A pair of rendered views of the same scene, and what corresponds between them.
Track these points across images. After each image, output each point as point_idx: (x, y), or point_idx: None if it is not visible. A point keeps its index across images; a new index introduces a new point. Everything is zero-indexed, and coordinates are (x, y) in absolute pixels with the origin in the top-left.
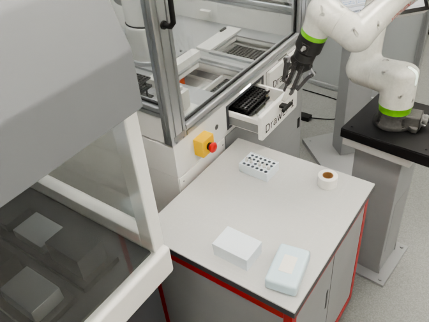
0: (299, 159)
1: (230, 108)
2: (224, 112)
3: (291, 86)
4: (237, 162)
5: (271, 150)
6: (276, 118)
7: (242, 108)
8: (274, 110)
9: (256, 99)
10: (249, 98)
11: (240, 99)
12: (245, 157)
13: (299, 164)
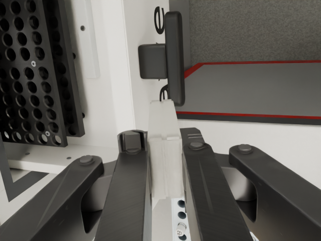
0: (302, 131)
1: (14, 122)
2: (23, 201)
3: (175, 173)
4: (157, 203)
5: (204, 127)
6: (161, 92)
7: (46, 145)
8: (145, 113)
9: (43, 67)
10: (19, 72)
11: (1, 93)
12: (176, 233)
13: (313, 153)
